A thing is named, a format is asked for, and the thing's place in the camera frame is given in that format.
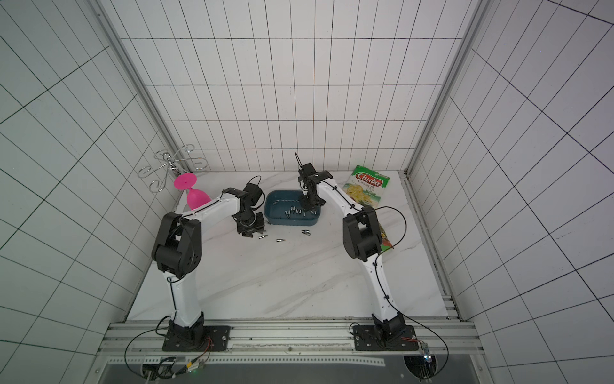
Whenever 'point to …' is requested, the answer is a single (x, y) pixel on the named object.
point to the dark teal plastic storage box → (284, 208)
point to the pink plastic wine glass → (196, 198)
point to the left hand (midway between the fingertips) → (256, 235)
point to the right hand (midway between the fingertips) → (301, 205)
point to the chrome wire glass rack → (172, 166)
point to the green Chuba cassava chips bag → (365, 185)
